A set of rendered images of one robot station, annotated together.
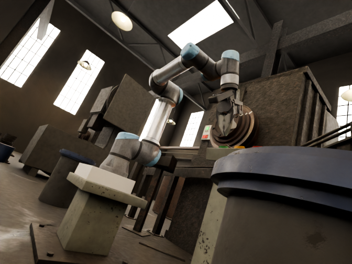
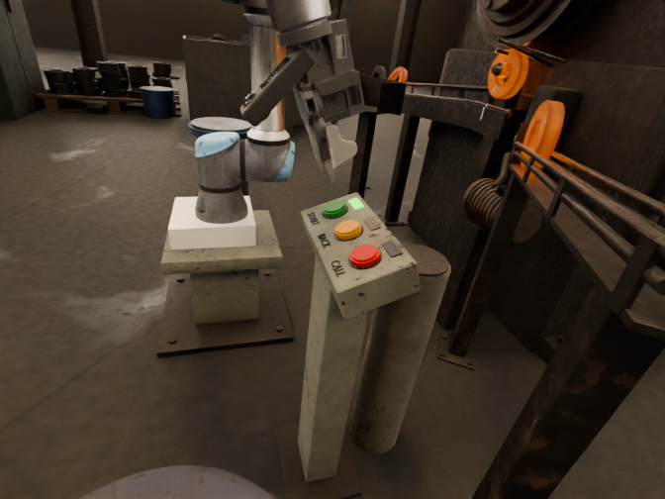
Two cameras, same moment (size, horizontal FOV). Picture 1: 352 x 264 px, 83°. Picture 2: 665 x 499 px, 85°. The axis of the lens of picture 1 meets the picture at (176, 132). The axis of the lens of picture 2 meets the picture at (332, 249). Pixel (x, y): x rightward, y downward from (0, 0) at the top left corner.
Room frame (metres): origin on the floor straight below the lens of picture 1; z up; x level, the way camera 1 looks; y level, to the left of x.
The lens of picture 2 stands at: (0.24, -0.36, 0.85)
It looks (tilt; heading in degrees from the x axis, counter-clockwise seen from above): 30 degrees down; 15
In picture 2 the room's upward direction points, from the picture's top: 7 degrees clockwise
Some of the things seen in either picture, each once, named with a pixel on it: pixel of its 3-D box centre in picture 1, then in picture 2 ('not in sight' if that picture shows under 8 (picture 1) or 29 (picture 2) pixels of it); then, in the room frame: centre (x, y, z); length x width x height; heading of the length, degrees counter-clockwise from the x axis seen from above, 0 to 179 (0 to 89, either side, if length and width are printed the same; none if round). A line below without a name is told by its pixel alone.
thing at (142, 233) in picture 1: (149, 190); (357, 158); (1.95, 0.04, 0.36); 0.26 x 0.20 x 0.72; 69
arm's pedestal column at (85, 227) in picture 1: (91, 220); (225, 277); (1.09, 0.23, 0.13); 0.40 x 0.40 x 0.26; 35
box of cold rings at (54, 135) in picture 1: (64, 157); (243, 84); (3.58, 1.64, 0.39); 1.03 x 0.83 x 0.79; 128
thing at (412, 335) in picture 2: not in sight; (392, 358); (0.83, -0.36, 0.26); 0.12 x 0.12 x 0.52
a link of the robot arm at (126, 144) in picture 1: (126, 144); (221, 157); (1.09, 0.23, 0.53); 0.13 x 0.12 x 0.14; 119
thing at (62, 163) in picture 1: (67, 178); (224, 164); (1.86, 0.74, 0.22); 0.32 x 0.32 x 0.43
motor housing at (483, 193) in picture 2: not in sight; (478, 266); (1.34, -0.55, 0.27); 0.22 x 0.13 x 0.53; 34
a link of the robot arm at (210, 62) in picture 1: (211, 70); not in sight; (0.79, -0.05, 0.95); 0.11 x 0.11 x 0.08; 29
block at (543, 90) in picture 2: not in sight; (543, 131); (1.50, -0.62, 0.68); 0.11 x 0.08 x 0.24; 124
